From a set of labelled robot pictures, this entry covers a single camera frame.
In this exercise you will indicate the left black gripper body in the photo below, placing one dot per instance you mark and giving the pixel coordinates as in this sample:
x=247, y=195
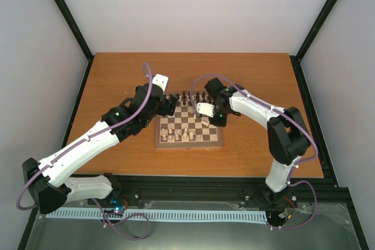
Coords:
x=165, y=110

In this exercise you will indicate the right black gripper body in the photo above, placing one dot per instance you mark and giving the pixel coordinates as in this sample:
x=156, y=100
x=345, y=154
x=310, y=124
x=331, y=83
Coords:
x=222, y=120

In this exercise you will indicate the wooden folding chess board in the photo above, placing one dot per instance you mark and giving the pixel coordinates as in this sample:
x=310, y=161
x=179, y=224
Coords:
x=185, y=117

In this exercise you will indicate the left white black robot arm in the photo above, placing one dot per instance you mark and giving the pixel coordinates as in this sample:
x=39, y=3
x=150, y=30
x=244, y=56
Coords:
x=49, y=180

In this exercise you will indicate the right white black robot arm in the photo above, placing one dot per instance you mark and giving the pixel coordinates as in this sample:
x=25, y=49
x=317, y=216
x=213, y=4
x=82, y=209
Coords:
x=288, y=138

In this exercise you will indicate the dark chess pieces row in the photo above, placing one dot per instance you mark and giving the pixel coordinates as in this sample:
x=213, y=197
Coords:
x=185, y=98

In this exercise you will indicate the pile of white chess pieces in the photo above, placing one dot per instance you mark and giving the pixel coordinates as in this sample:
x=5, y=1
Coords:
x=179, y=135

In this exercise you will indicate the left controller circuit board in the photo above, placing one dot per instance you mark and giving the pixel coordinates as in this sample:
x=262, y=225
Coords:
x=119, y=208

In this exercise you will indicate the right controller wiring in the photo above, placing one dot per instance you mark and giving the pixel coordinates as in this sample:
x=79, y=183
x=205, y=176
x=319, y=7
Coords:
x=288, y=210

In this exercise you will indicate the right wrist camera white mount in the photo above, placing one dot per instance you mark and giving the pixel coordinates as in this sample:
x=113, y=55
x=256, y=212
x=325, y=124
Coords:
x=206, y=109

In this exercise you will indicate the light blue cable duct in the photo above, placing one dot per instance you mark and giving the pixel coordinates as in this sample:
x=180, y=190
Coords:
x=256, y=217

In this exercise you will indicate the black aluminium frame rail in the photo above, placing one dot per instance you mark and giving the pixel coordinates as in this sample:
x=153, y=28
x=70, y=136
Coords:
x=138, y=191

